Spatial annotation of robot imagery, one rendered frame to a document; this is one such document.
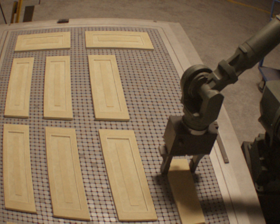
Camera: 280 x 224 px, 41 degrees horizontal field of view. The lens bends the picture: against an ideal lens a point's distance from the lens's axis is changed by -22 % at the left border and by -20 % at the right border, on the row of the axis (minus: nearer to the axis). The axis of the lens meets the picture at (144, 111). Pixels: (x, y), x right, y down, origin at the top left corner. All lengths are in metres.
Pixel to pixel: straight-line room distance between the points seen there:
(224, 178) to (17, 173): 1.16
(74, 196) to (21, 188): 0.31
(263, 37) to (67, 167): 1.21
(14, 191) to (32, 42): 1.50
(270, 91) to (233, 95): 1.97
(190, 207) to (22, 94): 1.24
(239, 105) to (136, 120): 2.16
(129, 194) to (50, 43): 1.47
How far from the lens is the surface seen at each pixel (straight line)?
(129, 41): 3.24
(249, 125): 4.35
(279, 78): 4.91
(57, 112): 2.48
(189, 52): 3.38
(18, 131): 2.35
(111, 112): 2.54
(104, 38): 3.23
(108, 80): 2.79
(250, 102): 4.69
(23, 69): 2.85
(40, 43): 3.16
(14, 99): 2.58
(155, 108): 2.67
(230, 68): 1.96
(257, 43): 2.00
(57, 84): 2.70
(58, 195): 2.05
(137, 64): 3.02
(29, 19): 4.10
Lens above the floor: 2.48
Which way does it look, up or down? 38 degrees down
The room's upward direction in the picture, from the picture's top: 14 degrees clockwise
